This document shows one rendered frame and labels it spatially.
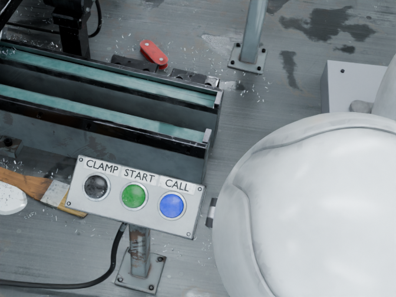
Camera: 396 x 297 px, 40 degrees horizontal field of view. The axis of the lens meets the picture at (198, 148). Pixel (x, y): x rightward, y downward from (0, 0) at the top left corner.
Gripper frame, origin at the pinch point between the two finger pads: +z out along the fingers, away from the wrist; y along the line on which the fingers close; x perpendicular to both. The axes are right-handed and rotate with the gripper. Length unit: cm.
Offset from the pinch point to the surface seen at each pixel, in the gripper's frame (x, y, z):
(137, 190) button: -0.7, 16.5, 9.7
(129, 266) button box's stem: 11.3, 18.6, 33.9
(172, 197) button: -0.9, 11.9, 9.7
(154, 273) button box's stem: 11.3, 14.4, 33.9
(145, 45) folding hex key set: -33, 32, 58
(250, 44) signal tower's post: -38, 9, 56
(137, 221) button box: 3.0, 15.6, 10.5
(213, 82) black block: -26, 14, 49
